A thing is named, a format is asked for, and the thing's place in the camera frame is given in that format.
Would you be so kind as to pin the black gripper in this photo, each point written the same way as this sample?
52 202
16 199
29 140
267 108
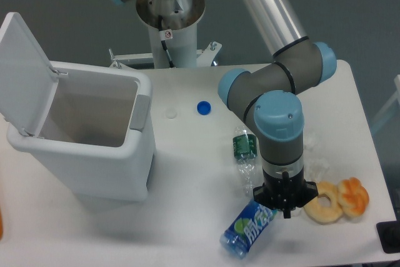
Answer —
285 193

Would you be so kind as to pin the blue label plastic bottle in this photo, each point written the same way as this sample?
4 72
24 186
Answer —
239 237

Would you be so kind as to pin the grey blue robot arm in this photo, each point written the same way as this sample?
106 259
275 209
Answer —
266 101

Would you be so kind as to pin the green label crushed bottle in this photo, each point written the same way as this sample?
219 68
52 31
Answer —
245 152

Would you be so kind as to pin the blue bottle cap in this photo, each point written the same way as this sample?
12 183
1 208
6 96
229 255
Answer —
203 108

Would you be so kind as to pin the white bottle cap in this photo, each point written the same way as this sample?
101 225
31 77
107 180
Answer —
171 113

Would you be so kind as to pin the upper crumpled white tissue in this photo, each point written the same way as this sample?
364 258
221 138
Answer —
315 165

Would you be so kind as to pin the orange glazed bun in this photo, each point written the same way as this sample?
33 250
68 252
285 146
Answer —
353 197

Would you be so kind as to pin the black device at edge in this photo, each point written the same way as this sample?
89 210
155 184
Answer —
388 233

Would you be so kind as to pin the white trash bin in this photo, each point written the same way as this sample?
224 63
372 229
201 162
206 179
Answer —
90 126

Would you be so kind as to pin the orange object at edge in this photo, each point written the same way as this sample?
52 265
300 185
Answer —
1 226

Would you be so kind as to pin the plain ring doughnut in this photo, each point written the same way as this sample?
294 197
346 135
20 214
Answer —
324 208

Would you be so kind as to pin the white frame at right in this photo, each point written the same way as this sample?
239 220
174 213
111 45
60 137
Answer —
387 111

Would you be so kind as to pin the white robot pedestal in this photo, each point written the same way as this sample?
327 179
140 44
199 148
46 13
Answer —
175 45

